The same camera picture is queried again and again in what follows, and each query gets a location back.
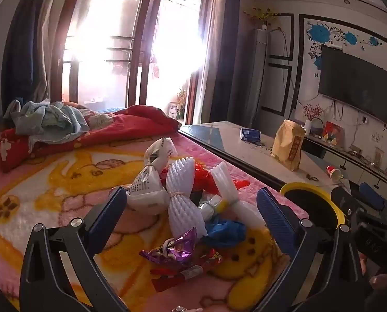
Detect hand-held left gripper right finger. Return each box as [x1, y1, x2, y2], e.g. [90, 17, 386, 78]
[255, 187, 372, 312]

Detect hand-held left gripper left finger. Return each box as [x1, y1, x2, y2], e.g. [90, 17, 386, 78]
[19, 186, 130, 312]

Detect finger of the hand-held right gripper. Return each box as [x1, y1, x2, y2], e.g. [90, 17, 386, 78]
[358, 183, 386, 211]
[330, 186, 359, 222]

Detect yellow trash bin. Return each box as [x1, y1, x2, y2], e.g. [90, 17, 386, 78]
[279, 182, 347, 235]

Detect purple cartoon snack wrapper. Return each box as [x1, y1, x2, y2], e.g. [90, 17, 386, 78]
[140, 227, 199, 265]

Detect long red snack wrapper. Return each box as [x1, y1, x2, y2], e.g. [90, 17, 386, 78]
[151, 249, 223, 291]

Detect person's right hand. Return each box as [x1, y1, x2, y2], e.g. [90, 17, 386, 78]
[369, 273, 387, 291]

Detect red paper cup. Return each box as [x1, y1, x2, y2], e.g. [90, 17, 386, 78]
[326, 165, 343, 183]

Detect television cabinet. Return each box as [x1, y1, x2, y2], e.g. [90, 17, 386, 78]
[302, 135, 387, 199]

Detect white printed plastic bag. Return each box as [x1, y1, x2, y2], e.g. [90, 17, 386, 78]
[144, 137, 181, 173]
[127, 166, 171, 216]

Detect pink printed blanket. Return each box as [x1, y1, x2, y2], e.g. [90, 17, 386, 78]
[0, 130, 311, 312]

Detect blue plastic bag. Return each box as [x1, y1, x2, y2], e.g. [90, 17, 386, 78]
[200, 216, 247, 248]

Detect white foam net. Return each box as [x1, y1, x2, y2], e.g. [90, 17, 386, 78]
[166, 156, 208, 238]
[211, 162, 265, 228]

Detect white and yellow plastic bag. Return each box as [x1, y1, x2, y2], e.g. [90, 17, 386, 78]
[197, 194, 229, 223]

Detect kraft paper bag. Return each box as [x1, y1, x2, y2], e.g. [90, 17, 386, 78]
[271, 119, 306, 172]

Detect red framed picture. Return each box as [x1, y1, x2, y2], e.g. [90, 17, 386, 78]
[322, 121, 343, 144]

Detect red plastic bag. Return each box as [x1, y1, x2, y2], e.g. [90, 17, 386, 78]
[190, 162, 251, 192]

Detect blue packet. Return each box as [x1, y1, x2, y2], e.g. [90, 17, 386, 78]
[240, 128, 261, 142]

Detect red quilt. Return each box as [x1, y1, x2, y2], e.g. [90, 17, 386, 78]
[0, 105, 181, 173]

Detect pale patterned cloth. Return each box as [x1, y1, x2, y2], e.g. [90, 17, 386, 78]
[83, 109, 114, 128]

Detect red artificial flowers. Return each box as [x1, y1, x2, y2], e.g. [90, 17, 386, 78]
[302, 104, 325, 121]

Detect coffee table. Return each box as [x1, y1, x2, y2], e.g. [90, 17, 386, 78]
[178, 121, 351, 199]

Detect light blue clothes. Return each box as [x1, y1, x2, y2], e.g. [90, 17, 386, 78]
[3, 99, 90, 145]

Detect potted plant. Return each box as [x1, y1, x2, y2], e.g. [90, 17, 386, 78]
[176, 88, 187, 119]

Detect standing air conditioner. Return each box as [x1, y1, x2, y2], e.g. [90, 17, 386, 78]
[245, 28, 268, 127]

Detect dark blue curtain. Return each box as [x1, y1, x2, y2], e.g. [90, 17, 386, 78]
[1, 0, 51, 108]
[209, 0, 244, 122]

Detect beige curtain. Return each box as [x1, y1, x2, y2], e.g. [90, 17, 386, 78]
[198, 0, 229, 125]
[28, 0, 74, 101]

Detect yellow artificial flowers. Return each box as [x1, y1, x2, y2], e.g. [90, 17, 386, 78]
[244, 6, 280, 30]

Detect round black frame ornament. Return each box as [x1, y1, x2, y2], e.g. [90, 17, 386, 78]
[310, 117, 324, 138]

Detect wall-mounted television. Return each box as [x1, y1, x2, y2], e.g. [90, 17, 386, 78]
[317, 45, 387, 124]

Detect blue flower wall decal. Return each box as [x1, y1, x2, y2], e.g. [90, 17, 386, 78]
[306, 20, 387, 133]

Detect brown window frame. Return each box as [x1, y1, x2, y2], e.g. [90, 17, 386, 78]
[50, 0, 220, 124]

